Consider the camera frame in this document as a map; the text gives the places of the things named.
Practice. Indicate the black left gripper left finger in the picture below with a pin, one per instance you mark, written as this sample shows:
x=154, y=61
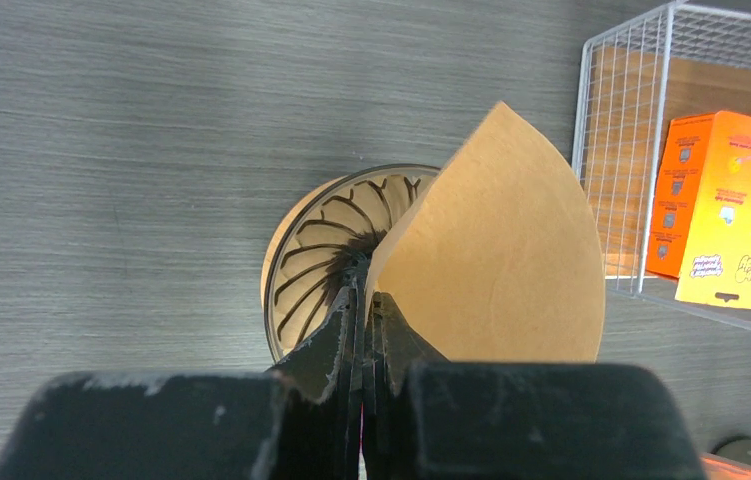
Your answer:
x=297, y=420

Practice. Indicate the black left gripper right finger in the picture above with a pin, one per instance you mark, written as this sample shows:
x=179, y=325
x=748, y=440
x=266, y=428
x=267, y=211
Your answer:
x=428, y=418

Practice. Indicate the wooden ring holder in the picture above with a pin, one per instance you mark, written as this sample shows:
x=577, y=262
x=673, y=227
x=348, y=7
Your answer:
x=280, y=231

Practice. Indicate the brown paper filter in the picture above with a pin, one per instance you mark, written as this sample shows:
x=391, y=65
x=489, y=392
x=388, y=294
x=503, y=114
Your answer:
x=499, y=259

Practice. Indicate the dark transparent dripper cone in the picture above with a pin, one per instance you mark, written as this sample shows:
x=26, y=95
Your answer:
x=339, y=229

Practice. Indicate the orange box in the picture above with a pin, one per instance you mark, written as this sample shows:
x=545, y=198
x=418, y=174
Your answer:
x=700, y=232

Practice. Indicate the white wire wooden shelf rack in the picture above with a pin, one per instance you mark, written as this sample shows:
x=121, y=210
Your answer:
x=662, y=147

